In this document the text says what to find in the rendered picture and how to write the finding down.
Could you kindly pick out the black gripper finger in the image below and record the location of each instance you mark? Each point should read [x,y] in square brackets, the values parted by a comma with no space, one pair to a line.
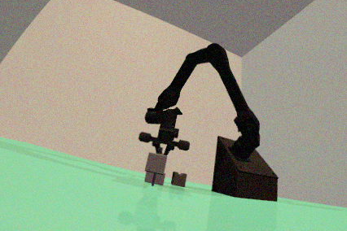
[156,146]
[168,149]

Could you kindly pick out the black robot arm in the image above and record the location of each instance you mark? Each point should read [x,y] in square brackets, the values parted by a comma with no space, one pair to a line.
[246,121]

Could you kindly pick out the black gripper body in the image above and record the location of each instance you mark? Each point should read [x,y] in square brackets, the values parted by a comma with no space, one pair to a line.
[146,137]

